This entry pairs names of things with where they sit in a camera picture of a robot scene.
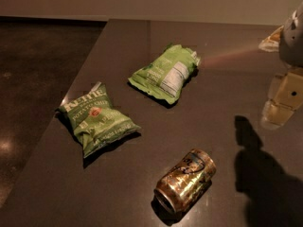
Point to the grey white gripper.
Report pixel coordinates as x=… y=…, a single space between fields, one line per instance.
x=292 y=44

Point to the orange soda can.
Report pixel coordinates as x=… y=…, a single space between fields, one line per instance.
x=186 y=182

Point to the green chip bag back side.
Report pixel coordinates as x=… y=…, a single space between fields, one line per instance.
x=164 y=78

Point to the green Kettle jalapeno chip bag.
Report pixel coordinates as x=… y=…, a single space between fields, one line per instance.
x=95 y=122

